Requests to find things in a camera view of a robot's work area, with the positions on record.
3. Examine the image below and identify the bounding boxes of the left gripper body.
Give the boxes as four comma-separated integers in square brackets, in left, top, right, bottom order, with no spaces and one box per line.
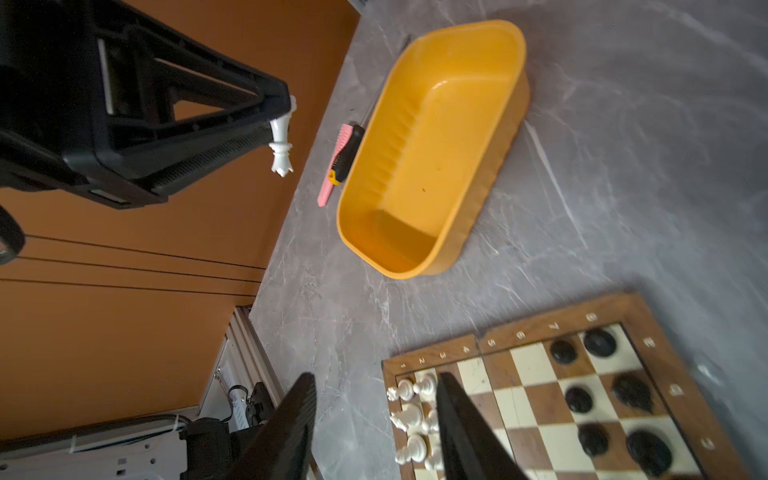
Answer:
[1,1,120,192]

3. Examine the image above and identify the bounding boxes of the pink flat tool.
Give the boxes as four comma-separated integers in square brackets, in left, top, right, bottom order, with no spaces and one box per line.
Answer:
[316,123,354,209]

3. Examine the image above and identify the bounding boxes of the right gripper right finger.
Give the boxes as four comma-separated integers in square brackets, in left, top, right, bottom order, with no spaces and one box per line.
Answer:
[436,372,527,480]

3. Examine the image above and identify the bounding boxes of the white chess queen piece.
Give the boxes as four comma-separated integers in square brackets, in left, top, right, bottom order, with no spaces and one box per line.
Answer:
[269,95,297,178]

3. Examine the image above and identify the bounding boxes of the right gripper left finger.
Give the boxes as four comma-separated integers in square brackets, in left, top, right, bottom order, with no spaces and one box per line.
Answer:
[225,372,317,480]

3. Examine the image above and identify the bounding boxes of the yellow handled screwdriver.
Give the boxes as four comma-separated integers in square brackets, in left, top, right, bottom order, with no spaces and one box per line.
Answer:
[327,75,388,186]

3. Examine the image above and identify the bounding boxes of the wooden chess board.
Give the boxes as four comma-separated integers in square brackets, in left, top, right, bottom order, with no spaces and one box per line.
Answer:
[382,293,748,479]

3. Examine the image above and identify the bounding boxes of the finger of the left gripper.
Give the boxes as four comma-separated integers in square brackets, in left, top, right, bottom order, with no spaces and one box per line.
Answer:
[61,1,291,209]

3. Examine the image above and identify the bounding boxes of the yellow plastic tray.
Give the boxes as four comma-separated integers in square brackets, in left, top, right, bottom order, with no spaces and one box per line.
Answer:
[336,20,531,280]

